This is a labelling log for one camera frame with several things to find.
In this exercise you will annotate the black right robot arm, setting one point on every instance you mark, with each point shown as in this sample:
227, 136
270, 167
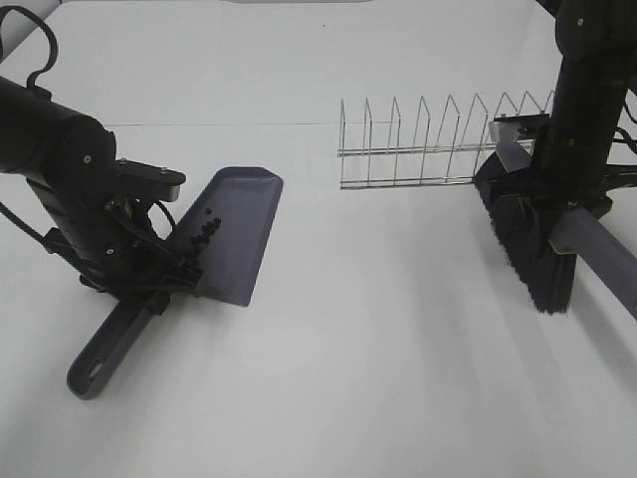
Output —
597, 44

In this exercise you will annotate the purple plastic dustpan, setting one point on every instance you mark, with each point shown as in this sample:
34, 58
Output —
246, 199

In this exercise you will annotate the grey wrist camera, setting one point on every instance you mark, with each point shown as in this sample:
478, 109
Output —
147, 182
516, 128

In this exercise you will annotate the purple hand brush black bristles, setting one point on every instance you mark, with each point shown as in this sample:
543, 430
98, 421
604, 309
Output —
543, 246

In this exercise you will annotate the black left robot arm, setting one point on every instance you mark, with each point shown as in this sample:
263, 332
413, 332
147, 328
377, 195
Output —
59, 151

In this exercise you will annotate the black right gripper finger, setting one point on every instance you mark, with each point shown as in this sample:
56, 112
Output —
600, 206

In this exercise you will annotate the pile of coffee beans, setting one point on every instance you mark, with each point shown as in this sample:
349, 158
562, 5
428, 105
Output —
199, 242

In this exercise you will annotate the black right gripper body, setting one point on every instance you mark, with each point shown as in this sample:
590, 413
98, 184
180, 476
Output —
555, 177

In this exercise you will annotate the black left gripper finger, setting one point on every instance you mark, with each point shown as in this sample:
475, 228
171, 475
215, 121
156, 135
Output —
158, 302

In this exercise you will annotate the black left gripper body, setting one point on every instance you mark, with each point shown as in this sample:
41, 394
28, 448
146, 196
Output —
121, 244

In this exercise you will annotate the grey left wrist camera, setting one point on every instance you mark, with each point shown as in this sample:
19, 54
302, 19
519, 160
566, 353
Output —
147, 182

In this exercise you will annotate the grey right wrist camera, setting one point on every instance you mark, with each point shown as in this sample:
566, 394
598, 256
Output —
516, 128

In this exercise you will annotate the chrome wire dish rack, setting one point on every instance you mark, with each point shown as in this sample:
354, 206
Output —
426, 145

